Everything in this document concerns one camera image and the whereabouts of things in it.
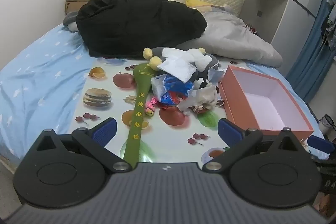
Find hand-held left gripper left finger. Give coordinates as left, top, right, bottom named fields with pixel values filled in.
left=34, top=118, right=132, bottom=172

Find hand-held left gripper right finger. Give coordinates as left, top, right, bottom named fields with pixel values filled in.
left=204, top=118, right=300, bottom=172

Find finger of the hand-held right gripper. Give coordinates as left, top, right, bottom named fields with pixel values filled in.
left=308, top=135, right=336, bottom=154

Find orange cardboard box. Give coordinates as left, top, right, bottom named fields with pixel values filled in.
left=218, top=65, right=314, bottom=139

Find blue face mask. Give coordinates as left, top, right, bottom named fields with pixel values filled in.
left=207, top=61, right=227, bottom=83

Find panda plush keychain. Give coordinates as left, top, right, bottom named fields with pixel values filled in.
left=193, top=74, right=219, bottom=98

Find blue plastic bag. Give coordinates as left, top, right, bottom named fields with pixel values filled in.
left=161, top=76, right=195, bottom=105

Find white plastic bag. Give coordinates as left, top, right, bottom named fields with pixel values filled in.
left=151, top=74, right=174, bottom=101

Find white towel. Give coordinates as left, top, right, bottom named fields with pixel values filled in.
left=157, top=56, right=197, bottom=83

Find small round bin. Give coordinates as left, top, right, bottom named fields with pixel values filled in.
left=318, top=114, right=335, bottom=135

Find green fabric massage stick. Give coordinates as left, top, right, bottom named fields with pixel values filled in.
left=119, top=63, right=155, bottom=169

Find clear plastic bag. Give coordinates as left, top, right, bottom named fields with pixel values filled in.
left=178, top=86, right=218, bottom=112

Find small pink toy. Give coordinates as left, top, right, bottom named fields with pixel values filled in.
left=146, top=97, right=158, bottom=116

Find fruit printed mat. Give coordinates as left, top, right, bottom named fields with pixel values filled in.
left=75, top=57, right=326, bottom=172

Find blue curtain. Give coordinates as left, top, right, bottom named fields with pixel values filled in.
left=286, top=0, right=336, bottom=104

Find blue star bedsheet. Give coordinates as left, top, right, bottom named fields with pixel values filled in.
left=0, top=22, right=327, bottom=164

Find grey pillow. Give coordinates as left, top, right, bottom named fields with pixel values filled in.
left=63, top=12, right=87, bottom=33
left=176, top=7, right=283, bottom=68

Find grey penguin plush toy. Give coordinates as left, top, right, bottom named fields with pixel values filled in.
left=142, top=47, right=220, bottom=83

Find black jacket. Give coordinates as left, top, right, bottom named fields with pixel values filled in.
left=76, top=0, right=208, bottom=59

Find hanging clothes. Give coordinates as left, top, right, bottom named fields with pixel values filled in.
left=320, top=0, right=336, bottom=51

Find yellow pillow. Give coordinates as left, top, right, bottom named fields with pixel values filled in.
left=185, top=0, right=229, bottom=13

